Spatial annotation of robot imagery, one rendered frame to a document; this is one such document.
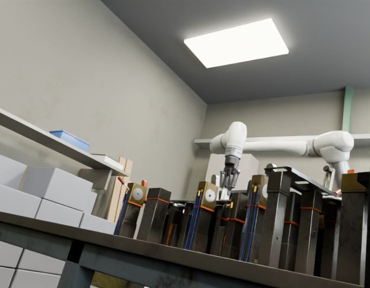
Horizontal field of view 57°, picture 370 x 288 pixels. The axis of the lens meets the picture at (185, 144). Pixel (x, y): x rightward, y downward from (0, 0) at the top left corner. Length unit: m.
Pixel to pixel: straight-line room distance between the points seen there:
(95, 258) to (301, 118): 4.47
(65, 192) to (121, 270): 1.79
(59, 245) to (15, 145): 2.47
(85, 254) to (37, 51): 3.02
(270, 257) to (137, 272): 0.39
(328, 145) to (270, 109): 3.59
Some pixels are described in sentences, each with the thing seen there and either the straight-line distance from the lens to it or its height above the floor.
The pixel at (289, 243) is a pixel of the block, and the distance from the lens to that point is 1.22.
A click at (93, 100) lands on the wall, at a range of 4.33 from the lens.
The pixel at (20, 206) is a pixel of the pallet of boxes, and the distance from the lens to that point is 2.69.
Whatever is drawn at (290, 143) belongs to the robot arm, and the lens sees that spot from 2.09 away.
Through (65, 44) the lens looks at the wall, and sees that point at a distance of 4.23.
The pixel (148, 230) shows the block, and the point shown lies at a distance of 1.86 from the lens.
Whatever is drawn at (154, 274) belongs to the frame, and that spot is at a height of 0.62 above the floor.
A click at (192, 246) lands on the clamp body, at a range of 1.54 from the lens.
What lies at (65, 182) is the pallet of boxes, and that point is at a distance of 2.85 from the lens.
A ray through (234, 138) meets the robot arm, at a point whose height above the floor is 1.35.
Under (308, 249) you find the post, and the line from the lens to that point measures 1.17.
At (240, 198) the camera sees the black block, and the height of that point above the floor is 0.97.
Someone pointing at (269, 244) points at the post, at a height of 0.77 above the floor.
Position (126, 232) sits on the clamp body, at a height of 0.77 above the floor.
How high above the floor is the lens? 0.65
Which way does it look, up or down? 20 degrees up
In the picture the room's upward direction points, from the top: 14 degrees clockwise
